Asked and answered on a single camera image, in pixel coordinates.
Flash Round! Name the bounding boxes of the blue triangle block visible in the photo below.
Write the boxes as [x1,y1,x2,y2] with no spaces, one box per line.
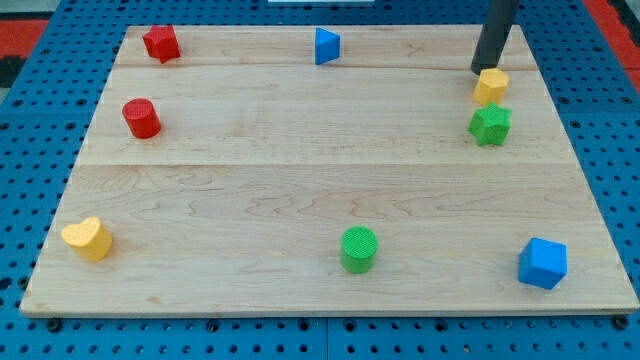
[314,28,341,65]

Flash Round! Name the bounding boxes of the red cylinder block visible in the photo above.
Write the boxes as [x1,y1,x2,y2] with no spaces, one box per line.
[122,98,161,139]

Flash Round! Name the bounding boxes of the blue cube block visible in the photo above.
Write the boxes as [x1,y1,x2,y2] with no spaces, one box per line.
[518,238,568,290]

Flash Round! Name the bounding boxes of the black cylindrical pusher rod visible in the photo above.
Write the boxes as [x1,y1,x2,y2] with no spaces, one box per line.
[470,0,520,75]

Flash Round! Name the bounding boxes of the green cylinder block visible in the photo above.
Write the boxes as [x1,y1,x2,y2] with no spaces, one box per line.
[341,225,379,274]

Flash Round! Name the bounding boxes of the yellow heart block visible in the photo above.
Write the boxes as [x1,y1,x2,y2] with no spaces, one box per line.
[61,217,113,262]

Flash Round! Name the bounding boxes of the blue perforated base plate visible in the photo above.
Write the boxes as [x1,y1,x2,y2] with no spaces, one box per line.
[1,1,639,359]

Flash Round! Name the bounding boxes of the red star block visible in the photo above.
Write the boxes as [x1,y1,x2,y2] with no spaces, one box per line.
[142,25,181,64]

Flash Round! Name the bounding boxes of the green star block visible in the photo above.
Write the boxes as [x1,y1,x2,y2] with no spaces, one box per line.
[468,102,512,146]

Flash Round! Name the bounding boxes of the light wooden board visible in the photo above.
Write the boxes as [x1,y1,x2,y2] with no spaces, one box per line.
[20,25,639,318]

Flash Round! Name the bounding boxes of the yellow hexagon block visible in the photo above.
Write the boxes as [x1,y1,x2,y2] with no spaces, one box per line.
[472,68,510,106]

